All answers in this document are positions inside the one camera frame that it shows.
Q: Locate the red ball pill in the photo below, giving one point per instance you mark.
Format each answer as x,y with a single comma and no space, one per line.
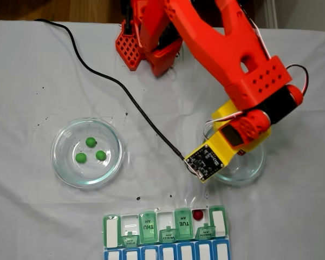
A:
198,214

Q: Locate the weekly pill organizer box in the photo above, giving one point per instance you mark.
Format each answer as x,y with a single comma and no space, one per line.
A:
147,227

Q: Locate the glass bowl with embossed logo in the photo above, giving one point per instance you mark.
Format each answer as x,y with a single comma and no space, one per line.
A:
246,173

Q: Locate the green ball pill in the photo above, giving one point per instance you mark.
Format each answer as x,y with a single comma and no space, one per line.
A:
91,142
80,157
100,155

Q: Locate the black table clamp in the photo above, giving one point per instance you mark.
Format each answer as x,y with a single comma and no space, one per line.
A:
127,24

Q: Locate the clear glass bowl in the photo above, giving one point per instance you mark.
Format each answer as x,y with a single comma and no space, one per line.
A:
67,168

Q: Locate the white table cover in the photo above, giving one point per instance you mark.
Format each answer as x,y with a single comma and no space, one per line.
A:
29,81

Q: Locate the camera board on yellow mount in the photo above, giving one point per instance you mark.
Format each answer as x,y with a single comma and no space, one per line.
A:
203,162

